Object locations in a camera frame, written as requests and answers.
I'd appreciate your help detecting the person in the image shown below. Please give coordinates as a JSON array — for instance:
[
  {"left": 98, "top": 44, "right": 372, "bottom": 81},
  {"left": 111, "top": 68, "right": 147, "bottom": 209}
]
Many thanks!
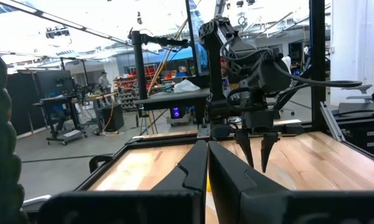
[{"left": 98, "top": 71, "right": 112, "bottom": 95}]

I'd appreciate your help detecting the black stand pole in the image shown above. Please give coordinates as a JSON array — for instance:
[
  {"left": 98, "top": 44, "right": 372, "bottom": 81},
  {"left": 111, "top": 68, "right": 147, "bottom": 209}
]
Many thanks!
[{"left": 128, "top": 28, "right": 191, "bottom": 101}]

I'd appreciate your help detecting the tall green cactus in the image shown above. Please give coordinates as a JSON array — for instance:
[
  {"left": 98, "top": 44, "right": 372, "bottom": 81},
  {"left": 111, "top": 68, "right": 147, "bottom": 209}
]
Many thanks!
[{"left": 0, "top": 24, "right": 29, "bottom": 224}]

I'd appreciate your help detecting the dark grey side table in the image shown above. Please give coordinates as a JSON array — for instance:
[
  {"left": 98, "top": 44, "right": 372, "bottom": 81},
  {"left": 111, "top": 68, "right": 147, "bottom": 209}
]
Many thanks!
[{"left": 134, "top": 88, "right": 212, "bottom": 126}]

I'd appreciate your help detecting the shelf with red bins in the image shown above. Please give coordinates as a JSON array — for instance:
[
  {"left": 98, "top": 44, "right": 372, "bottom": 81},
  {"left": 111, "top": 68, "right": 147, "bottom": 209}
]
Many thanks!
[{"left": 113, "top": 63, "right": 154, "bottom": 112}]

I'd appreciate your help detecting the black clamp handle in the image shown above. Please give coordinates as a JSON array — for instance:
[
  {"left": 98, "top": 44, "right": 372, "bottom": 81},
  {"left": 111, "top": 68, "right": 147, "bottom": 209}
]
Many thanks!
[{"left": 88, "top": 153, "right": 115, "bottom": 174}]

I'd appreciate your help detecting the black rolling desk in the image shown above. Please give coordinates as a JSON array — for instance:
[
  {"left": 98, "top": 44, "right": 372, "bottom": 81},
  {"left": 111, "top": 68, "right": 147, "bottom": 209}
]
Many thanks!
[{"left": 32, "top": 94, "right": 88, "bottom": 146}]

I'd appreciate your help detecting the computer with purple light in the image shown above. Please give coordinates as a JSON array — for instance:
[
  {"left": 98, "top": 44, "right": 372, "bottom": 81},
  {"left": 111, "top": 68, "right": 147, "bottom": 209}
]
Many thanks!
[{"left": 169, "top": 106, "right": 185, "bottom": 121}]

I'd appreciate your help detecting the black room divider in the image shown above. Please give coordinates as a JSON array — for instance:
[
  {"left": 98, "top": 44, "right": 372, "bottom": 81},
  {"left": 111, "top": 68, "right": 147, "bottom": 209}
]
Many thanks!
[{"left": 6, "top": 69, "right": 48, "bottom": 137}]

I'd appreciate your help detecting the black box on floor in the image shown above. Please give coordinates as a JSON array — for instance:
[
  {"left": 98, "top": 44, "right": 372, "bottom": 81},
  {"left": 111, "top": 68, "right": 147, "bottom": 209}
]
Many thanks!
[{"left": 100, "top": 103, "right": 126, "bottom": 133}]

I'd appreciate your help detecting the black desk monitor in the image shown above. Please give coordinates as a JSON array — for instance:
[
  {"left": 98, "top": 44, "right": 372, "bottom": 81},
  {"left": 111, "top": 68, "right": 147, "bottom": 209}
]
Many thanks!
[{"left": 33, "top": 69, "right": 77, "bottom": 98}]

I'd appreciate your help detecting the silver aluminium rail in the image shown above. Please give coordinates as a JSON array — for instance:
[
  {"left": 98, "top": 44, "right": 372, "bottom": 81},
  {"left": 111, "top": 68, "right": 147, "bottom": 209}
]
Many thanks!
[{"left": 318, "top": 100, "right": 347, "bottom": 143}]

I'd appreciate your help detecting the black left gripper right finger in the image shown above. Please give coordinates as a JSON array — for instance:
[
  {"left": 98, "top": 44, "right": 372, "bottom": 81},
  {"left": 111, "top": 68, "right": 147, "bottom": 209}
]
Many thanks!
[{"left": 208, "top": 141, "right": 289, "bottom": 224}]

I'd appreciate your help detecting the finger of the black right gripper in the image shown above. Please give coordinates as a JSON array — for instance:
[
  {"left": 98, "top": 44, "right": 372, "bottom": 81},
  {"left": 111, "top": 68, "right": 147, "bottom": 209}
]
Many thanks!
[
  {"left": 235, "top": 130, "right": 256, "bottom": 169},
  {"left": 260, "top": 132, "right": 280, "bottom": 174}
]

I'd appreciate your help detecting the grey office chair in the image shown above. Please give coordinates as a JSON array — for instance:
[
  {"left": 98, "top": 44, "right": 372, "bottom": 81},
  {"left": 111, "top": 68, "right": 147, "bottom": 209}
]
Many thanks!
[{"left": 338, "top": 83, "right": 374, "bottom": 105}]

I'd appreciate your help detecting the white plastic bag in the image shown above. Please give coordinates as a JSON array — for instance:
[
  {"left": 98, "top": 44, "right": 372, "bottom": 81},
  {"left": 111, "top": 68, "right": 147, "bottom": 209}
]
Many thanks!
[{"left": 172, "top": 78, "right": 202, "bottom": 94}]

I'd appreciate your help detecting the white square column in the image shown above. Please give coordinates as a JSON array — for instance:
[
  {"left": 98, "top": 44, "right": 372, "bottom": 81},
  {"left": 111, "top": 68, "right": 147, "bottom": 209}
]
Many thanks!
[{"left": 329, "top": 0, "right": 374, "bottom": 107}]

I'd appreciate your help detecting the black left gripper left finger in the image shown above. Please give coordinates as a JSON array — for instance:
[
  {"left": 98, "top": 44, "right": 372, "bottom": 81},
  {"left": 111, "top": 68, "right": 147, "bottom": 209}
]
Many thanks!
[{"left": 151, "top": 139, "right": 210, "bottom": 194}]

